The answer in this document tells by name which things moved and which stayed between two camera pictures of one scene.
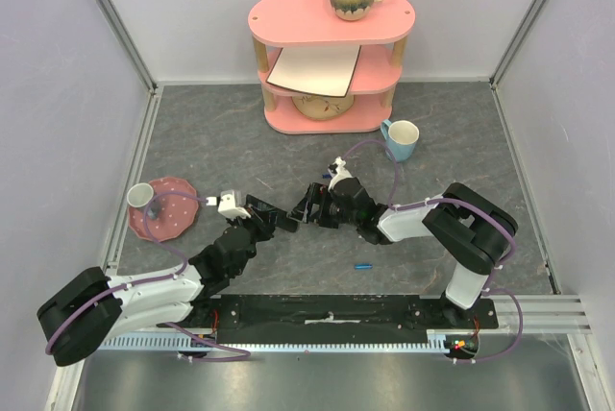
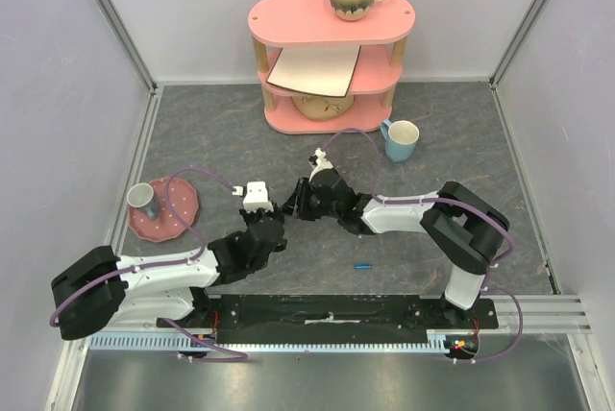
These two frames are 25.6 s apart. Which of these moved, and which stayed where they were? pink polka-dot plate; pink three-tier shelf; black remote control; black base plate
Moved: black remote control
Stayed: black base plate; pink polka-dot plate; pink three-tier shelf
